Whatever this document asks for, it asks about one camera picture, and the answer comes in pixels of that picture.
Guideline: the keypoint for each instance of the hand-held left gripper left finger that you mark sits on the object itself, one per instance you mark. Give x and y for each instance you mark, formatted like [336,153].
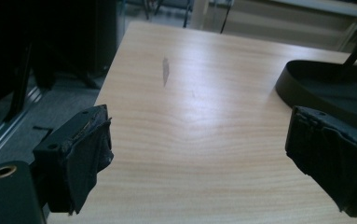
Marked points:
[73,158]

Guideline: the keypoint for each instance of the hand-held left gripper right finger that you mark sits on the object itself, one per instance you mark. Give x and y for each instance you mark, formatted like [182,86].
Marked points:
[331,155]

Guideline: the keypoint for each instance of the black round tray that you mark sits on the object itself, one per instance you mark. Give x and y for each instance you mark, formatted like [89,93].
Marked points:
[328,84]

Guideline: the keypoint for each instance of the black stand leg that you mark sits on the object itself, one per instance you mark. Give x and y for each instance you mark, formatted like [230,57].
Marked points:
[19,84]

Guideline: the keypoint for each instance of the dark cabinet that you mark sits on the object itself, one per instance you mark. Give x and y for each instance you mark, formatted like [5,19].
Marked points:
[73,34]

